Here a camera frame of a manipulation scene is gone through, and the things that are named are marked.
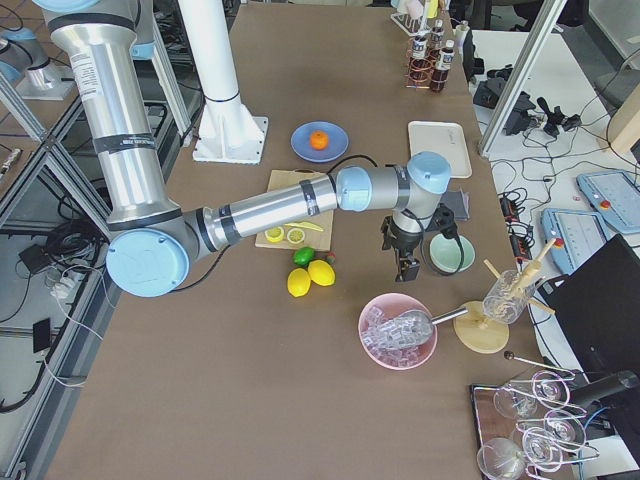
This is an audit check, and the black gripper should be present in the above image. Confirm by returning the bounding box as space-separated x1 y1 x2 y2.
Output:
381 207 456 281

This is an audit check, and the blue plate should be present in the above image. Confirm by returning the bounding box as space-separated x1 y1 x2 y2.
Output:
290 121 349 163

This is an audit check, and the orange fruit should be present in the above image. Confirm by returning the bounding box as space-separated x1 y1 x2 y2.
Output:
309 130 330 151

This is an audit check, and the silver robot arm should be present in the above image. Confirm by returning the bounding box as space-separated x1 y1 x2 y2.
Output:
41 1 455 297

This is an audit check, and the green bowl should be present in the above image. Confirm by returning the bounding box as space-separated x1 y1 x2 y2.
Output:
429 234 476 273

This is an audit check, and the pink bowl with ice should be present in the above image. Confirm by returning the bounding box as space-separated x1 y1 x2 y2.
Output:
358 293 438 370

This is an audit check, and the metal ice scoop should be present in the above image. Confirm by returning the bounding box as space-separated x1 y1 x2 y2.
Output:
389 307 468 349

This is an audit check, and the grey folded cloth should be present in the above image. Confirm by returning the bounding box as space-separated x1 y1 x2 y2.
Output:
441 190 470 221

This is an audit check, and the yellow lemon far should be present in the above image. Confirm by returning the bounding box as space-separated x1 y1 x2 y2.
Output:
307 260 336 286

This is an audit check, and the yellow lemon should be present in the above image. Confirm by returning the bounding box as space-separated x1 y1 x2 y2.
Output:
307 260 336 286
287 268 311 298

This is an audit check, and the wooden cutting board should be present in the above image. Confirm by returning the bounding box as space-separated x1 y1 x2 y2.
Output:
255 170 333 251

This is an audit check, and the wooden cup stand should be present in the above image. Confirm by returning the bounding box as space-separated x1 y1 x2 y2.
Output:
453 239 555 354

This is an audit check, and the clear glass cup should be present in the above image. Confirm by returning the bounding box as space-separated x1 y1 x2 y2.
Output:
482 270 535 325

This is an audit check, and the green lime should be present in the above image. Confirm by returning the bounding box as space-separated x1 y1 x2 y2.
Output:
293 246 315 267

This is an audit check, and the yellow lemon near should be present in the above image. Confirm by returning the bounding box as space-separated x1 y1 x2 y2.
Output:
287 268 311 298

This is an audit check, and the yellow plastic knife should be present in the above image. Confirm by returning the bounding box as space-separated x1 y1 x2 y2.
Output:
286 221 324 232

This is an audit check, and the black power strip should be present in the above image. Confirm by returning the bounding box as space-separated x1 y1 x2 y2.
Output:
499 195 533 263

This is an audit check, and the lemon slice lower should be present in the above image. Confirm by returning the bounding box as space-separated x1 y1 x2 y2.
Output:
286 227 306 245

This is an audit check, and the black bar spoon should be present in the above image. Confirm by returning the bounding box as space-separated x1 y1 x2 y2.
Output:
503 350 575 376

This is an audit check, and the cream rabbit tray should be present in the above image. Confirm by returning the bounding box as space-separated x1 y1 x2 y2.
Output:
408 120 472 179

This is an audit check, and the lemon half upper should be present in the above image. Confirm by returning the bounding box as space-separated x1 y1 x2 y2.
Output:
264 226 285 243

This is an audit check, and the blue teach pendant near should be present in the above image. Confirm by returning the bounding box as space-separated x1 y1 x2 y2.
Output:
540 208 613 274

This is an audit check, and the blue teach pendant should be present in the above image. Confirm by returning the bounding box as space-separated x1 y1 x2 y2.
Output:
576 170 639 235
540 208 613 274

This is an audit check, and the wine glass back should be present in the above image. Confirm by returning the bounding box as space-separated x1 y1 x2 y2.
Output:
493 370 570 420

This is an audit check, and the wine glass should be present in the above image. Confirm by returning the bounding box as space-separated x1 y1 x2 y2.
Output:
493 370 570 420
516 410 586 473
476 437 526 480

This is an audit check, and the black laptop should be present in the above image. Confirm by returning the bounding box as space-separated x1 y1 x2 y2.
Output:
540 234 639 449

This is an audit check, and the tea bottle two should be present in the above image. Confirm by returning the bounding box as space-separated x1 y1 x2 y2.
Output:
429 40 455 92

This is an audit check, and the tea bottle one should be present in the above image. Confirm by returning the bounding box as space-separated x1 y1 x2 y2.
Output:
408 30 428 86

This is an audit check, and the wine glass front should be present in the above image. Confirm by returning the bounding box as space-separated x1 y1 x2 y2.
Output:
476 437 526 480

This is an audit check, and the blue teach pendant far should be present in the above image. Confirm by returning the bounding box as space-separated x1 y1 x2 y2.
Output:
576 170 639 235

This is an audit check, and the wine glass middle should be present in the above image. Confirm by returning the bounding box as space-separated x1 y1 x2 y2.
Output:
516 410 586 473

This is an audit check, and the tea bottle three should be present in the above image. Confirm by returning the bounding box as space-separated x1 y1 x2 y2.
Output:
430 19 444 50

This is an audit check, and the wire glass rack tray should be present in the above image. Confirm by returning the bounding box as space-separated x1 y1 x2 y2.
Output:
470 367 600 479

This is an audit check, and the copper wire bottle rack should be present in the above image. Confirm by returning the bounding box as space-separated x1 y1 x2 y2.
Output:
405 34 455 92

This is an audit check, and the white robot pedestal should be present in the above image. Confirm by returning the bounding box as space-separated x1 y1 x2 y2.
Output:
179 0 268 165

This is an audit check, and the aluminium frame post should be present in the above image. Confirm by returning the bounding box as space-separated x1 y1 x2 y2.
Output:
478 0 566 158

